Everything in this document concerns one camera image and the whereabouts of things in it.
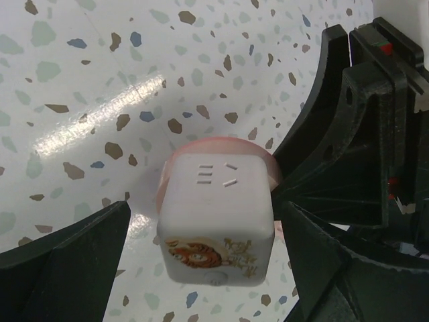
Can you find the white cube adapter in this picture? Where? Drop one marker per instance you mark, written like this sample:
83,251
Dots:
216,222

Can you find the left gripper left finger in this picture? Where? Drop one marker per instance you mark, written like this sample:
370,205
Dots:
66,275

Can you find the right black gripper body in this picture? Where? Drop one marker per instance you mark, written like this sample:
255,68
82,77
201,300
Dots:
401,59

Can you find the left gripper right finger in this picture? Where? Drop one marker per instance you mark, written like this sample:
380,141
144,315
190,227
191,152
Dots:
341,277

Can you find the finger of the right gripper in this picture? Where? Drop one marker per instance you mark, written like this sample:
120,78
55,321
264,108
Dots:
333,157

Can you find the peach cube socket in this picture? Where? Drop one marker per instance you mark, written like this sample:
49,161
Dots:
219,145

